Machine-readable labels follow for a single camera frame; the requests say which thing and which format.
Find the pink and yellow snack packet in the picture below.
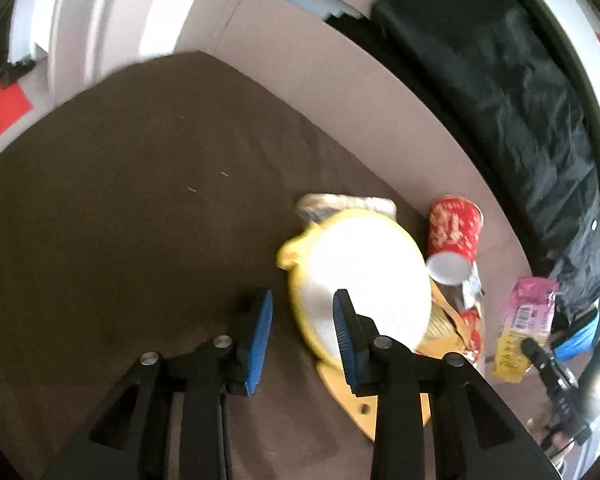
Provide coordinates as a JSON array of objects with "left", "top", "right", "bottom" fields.
[{"left": 493, "top": 276, "right": 559, "bottom": 384}]

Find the crushed red soda can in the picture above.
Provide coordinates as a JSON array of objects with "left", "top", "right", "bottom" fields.
[{"left": 416, "top": 281, "right": 484, "bottom": 372}]

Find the blue trash bag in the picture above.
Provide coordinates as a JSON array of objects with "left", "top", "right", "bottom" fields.
[{"left": 552, "top": 308, "right": 600, "bottom": 362}]

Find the person's right hand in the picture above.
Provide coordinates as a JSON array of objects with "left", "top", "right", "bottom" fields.
[{"left": 526, "top": 404, "right": 576, "bottom": 462}]

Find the yellow wooden board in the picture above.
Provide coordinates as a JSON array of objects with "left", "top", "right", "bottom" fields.
[{"left": 315, "top": 358, "right": 434, "bottom": 443}]

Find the yellow and white bowl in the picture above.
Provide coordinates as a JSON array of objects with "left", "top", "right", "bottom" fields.
[{"left": 276, "top": 209, "right": 431, "bottom": 370}]

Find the red paper cup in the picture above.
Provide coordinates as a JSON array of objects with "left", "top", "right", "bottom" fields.
[{"left": 426, "top": 195, "right": 483, "bottom": 286}]

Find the black cloth on counter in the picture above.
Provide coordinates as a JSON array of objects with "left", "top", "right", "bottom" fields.
[{"left": 328, "top": 0, "right": 600, "bottom": 311}]

